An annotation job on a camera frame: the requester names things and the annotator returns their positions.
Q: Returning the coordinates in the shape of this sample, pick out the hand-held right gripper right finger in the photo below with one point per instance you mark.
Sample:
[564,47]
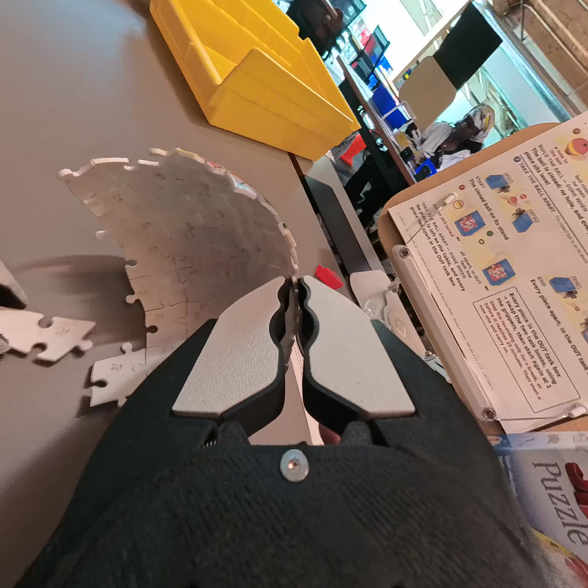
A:
[358,363]

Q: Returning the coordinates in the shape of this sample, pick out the silver panel with black inset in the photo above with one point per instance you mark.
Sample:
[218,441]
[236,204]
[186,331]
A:
[340,220]

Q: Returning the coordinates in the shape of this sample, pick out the white tray with clear clips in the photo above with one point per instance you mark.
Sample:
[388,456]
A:
[367,285]

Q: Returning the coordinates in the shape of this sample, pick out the wooden storage shelf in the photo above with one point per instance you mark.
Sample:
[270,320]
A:
[363,55]

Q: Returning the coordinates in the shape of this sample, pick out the blue puzzle box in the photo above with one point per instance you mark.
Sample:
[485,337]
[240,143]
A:
[551,496]

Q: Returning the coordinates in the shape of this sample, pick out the beige and black divider panel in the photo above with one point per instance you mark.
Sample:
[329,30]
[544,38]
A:
[464,50]

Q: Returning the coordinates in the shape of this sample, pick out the printed instruction sheet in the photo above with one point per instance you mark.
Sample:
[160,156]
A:
[528,275]

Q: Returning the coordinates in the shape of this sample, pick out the white clamp bar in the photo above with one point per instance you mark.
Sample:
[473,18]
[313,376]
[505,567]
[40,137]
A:
[441,330]

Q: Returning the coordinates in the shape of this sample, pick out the orange box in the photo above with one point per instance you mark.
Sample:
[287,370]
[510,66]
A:
[354,149]

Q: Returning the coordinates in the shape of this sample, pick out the partly built puzzle ball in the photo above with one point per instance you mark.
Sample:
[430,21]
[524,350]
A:
[193,229]

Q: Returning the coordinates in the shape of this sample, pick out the yellow plastic bin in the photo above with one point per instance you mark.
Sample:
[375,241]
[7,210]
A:
[257,92]

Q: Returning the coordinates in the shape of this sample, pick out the wooden board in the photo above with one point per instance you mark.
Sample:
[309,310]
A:
[459,165]

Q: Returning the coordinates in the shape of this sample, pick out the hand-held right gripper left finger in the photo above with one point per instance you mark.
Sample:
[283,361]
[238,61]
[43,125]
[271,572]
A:
[229,358]

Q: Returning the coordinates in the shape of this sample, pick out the blue storage bin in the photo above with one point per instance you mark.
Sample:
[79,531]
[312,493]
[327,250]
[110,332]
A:
[383,99]

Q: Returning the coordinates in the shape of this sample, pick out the white puzzle piece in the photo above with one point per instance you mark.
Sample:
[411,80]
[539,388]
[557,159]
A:
[50,333]

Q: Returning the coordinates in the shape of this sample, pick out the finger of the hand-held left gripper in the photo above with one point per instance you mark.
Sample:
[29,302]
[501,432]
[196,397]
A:
[9,285]

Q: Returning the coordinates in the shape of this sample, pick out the red plastic piece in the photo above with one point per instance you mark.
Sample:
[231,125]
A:
[328,278]

